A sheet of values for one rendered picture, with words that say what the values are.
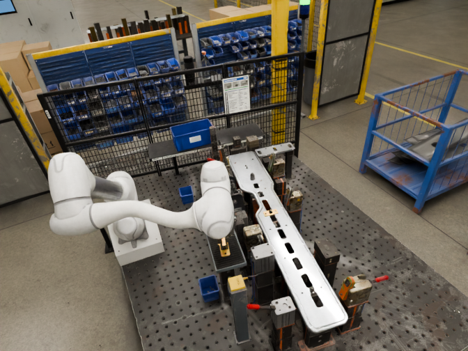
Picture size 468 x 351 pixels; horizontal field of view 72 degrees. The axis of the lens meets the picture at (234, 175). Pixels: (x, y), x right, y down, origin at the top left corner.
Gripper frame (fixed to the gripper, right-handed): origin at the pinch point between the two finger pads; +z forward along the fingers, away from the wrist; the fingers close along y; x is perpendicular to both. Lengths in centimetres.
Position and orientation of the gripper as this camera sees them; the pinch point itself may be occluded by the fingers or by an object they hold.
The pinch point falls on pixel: (223, 242)
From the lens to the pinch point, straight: 142.0
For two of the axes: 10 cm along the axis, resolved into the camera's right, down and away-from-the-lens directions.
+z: 0.7, 7.9, 6.1
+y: 9.8, -1.6, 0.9
